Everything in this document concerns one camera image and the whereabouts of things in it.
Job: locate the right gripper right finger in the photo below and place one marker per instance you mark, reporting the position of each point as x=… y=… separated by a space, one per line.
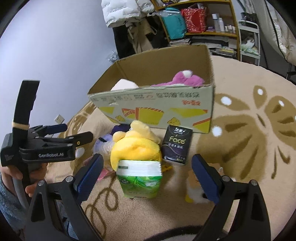
x=251 y=221

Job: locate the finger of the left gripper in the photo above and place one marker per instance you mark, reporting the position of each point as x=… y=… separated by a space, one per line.
x=67 y=143
x=42 y=131

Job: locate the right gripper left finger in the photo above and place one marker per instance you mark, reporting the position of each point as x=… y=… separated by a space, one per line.
x=44 y=221

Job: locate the purple plush doll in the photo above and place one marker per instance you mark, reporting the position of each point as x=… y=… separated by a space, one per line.
x=104 y=144

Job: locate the green tissue pack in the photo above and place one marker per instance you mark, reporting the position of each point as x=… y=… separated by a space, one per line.
x=139 y=179

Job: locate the yellow plush toy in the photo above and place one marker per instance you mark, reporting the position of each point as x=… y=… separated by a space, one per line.
x=138 y=144

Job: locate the pink plush toy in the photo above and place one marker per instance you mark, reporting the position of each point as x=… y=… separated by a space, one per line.
x=186 y=78

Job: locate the pink cloth in plastic bag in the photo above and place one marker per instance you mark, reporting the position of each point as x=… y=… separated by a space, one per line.
x=96 y=168

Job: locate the white yellow plush with tag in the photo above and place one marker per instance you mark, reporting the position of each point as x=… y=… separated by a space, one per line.
x=196 y=187

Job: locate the beige patterned rug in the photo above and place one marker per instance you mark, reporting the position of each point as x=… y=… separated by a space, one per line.
x=252 y=136

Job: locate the black Face tissue pack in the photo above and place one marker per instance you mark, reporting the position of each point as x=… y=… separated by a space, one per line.
x=176 y=143

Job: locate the white puffer jacket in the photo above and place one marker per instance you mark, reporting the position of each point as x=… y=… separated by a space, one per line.
x=121 y=12

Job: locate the open cardboard box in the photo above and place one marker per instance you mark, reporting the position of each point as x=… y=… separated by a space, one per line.
x=159 y=106

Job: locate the teal bag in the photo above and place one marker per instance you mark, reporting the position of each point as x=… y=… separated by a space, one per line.
x=174 y=23

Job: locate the cream padded chair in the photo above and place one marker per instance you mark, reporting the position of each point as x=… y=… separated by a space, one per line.
x=275 y=30

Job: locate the white utility cart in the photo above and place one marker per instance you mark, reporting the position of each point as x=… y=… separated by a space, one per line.
x=249 y=44

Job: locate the red patterned bag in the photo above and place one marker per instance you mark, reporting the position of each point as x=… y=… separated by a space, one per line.
x=194 y=20

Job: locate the wooden bookshelf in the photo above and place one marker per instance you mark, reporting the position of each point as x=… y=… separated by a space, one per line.
x=221 y=34

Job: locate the white wall socket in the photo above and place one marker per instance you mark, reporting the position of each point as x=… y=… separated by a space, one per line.
x=59 y=119

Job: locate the snack bags by wall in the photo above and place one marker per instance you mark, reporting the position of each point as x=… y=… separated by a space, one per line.
x=113 y=56

